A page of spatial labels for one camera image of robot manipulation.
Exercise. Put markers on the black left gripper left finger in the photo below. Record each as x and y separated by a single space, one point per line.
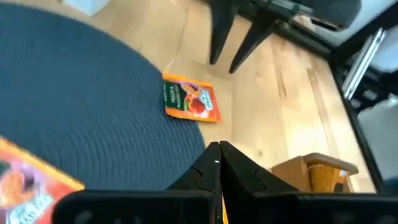
140 208

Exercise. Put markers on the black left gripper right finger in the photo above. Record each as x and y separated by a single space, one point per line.
295 208

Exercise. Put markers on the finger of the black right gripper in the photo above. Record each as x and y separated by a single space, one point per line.
255 34
222 21

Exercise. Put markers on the wooden three-compartment tray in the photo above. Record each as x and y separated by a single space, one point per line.
289 174

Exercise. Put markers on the round dark blue woven mat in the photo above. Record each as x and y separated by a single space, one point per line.
77 93

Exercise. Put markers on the black aluminium table frame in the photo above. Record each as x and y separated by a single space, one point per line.
357 130

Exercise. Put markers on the silver aluminium bracket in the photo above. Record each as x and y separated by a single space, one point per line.
362 65

